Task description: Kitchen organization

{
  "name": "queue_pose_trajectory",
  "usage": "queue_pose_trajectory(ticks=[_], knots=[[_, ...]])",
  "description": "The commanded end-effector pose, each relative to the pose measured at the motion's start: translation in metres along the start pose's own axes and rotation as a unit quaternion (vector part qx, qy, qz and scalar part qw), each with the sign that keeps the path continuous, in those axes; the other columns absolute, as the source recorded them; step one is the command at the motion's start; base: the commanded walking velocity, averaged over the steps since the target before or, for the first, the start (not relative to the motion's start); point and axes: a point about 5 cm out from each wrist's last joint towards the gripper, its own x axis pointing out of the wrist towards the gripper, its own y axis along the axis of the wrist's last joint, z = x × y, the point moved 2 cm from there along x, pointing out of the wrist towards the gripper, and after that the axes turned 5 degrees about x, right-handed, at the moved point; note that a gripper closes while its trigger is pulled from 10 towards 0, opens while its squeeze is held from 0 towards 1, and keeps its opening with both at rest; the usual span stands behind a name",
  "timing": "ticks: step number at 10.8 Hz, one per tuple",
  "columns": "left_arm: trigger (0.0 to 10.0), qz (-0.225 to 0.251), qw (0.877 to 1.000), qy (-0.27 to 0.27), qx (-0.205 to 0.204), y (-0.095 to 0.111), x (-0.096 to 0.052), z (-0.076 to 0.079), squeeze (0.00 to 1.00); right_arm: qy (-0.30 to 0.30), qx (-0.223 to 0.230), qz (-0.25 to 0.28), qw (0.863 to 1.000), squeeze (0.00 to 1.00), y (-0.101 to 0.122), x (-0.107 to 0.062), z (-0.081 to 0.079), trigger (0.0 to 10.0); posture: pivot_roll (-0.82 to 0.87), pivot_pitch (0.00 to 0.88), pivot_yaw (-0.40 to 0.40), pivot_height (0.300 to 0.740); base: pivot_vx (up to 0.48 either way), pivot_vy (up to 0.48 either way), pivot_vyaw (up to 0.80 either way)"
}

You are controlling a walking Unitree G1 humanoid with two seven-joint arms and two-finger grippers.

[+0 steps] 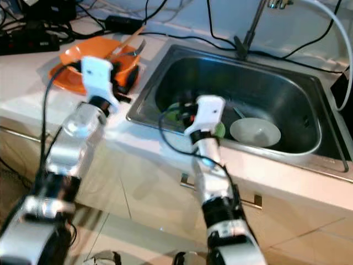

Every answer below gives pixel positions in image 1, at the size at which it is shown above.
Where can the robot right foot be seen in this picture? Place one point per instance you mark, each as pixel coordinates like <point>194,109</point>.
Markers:
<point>187,258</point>

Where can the black electronics box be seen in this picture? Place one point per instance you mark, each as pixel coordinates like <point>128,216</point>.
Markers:
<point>49,11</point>

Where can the black power adapter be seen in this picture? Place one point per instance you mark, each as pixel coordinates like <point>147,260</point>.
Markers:
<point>124,24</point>

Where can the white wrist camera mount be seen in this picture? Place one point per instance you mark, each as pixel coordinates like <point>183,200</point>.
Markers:
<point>209,110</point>
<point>96,74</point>

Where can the chrome water valve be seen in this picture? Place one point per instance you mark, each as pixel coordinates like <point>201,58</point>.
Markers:
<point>279,3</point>

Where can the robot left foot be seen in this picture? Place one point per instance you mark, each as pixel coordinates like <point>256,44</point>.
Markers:
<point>105,258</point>

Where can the black power strip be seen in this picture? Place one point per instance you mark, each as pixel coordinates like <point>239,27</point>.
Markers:
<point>27,43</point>

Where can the beige kitchen cabinet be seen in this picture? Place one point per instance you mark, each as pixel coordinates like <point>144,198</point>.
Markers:
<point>143,182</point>

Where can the orange plastic plate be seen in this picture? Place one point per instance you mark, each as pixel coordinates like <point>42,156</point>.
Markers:
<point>66,80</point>

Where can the orange plastic bowl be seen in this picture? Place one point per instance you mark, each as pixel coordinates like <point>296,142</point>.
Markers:
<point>83,52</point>

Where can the green plate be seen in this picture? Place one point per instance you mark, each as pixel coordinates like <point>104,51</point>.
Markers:
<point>171,116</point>

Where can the pale grey plate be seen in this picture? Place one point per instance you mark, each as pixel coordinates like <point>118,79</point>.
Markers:
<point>256,132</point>

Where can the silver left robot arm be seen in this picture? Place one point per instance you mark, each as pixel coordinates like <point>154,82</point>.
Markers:
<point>71,143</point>

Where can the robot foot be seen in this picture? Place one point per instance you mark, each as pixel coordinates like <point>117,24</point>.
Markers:
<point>187,258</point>
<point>105,258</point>

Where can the black floor fan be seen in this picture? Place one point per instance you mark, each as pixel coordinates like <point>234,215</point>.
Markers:
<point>8,193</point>

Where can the stainless steel sink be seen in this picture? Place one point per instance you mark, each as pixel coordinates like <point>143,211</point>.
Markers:
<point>281,83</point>

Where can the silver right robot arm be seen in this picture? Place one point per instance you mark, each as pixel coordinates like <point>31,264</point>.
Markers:
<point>209,176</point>

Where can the grey metal utensil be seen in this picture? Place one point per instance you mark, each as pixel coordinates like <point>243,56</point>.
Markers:
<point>140,47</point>

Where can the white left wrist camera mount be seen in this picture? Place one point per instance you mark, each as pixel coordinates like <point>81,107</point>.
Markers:
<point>96,74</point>

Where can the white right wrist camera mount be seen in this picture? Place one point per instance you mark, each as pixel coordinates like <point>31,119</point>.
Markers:
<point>209,110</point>

